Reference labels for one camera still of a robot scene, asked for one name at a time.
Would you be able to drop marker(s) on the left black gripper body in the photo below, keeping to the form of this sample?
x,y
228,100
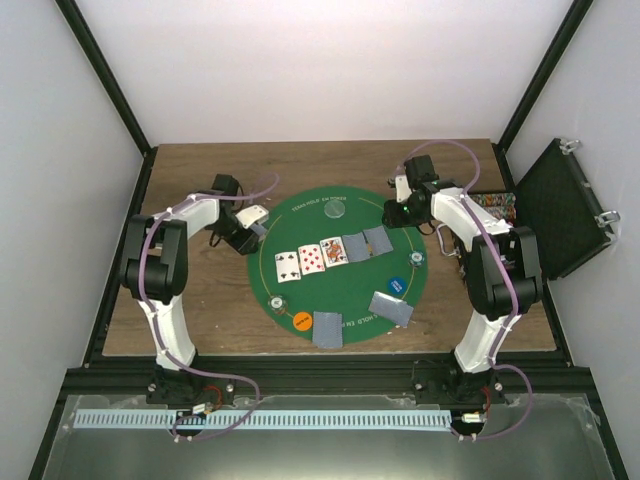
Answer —
x,y
225,232

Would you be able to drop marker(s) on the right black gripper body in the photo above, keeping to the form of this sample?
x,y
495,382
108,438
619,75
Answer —
x,y
405,218

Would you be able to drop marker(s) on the blue playing card deck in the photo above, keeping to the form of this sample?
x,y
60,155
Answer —
x,y
259,230

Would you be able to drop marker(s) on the community card face down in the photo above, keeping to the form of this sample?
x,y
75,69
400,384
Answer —
x,y
356,247
378,240

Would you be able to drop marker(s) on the stack of poker chips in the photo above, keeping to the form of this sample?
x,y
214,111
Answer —
x,y
277,304

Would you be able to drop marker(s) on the blue small blind button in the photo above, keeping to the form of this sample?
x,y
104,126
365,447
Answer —
x,y
397,285

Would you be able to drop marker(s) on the clear dealer button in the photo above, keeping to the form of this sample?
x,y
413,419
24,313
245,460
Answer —
x,y
334,209

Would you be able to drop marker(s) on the queen face card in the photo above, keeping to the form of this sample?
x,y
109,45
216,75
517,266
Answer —
x,y
334,252

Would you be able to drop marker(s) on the orange big blind button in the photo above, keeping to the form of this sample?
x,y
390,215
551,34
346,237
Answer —
x,y
302,321

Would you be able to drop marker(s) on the dealt cards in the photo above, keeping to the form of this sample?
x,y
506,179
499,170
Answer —
x,y
391,308
327,332

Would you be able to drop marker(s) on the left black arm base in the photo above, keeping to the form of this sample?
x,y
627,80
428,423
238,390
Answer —
x,y
171,387

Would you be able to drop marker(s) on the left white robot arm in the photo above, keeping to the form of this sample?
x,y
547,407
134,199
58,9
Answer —
x,y
154,266

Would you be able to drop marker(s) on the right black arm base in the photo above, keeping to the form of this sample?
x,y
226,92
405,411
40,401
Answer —
x,y
448,385

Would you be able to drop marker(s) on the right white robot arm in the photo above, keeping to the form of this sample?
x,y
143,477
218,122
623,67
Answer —
x,y
501,262

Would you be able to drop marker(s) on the top chip row in case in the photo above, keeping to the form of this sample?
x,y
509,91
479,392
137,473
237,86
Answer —
x,y
495,199

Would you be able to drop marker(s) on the chip row in case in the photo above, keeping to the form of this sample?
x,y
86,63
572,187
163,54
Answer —
x,y
495,199
507,213

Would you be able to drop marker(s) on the round green poker mat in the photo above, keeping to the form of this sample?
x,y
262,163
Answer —
x,y
346,289

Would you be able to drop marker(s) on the black poker set case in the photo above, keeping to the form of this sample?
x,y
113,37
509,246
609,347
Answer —
x,y
555,199

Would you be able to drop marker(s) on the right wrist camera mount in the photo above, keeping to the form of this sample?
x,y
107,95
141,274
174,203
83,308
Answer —
x,y
402,188

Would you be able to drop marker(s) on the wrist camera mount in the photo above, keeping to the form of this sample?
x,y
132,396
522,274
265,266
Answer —
x,y
252,215
402,188

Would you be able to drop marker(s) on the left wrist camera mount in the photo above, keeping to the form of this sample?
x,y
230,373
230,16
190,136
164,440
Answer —
x,y
252,215

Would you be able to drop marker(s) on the black aluminium frame rail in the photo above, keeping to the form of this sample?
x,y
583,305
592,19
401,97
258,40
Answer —
x,y
548,372

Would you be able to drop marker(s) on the light blue slotted cable duct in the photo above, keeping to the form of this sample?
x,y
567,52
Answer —
x,y
403,420

